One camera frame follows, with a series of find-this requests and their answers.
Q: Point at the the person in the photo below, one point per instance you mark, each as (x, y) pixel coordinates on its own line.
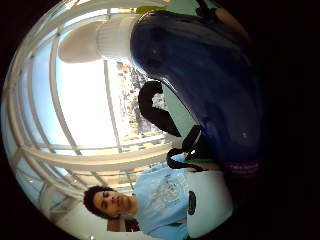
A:
(160, 196)

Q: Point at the white cup with black mark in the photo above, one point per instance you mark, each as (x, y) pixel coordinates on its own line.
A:
(210, 200)

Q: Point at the white window frame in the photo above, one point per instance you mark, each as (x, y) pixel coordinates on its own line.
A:
(110, 100)

